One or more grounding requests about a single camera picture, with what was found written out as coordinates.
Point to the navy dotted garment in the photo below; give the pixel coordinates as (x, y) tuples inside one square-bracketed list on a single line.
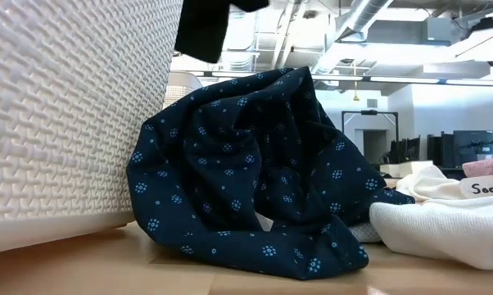
[(230, 164)]

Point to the black garment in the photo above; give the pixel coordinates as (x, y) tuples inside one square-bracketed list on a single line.
[(201, 33)]

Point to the long white sock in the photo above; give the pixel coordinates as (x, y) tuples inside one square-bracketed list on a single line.
[(426, 184)]

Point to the thick white sock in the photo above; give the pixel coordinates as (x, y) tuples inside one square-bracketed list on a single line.
[(435, 233)]

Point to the white paper label tag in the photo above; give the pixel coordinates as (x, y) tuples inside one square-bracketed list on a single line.
[(484, 187)]

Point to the pink shirt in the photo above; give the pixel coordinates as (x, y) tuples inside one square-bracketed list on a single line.
[(488, 166)]

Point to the white plastic laundry bin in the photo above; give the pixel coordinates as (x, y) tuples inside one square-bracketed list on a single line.
[(181, 88), (66, 123)]

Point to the black computer monitor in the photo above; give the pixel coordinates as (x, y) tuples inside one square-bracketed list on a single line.
[(471, 143), (445, 149), (412, 149)]

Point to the white foam box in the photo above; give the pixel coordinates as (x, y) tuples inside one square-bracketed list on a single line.
[(414, 168)]

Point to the ceiling light strip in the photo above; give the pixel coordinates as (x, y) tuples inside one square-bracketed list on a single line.
[(402, 80)]

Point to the ribbed round duct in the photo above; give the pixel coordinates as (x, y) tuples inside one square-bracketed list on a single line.
[(240, 63)]

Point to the black rectangular stand frame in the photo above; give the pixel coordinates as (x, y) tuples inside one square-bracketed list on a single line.
[(369, 112)]

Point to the silver ceiling duct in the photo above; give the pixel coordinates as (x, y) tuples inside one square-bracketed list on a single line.
[(353, 24)]

